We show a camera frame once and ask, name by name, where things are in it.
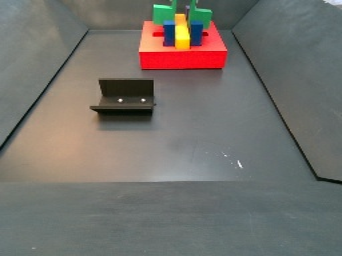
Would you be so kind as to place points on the green stepped block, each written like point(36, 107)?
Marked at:
point(164, 13)

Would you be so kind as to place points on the red base board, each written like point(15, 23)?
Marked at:
point(156, 56)

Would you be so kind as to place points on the blue U-shaped block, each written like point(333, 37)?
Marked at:
point(195, 28)

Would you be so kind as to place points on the yellow block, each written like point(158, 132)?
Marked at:
point(182, 32)

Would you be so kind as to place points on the black angle bracket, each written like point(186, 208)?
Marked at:
point(125, 95)

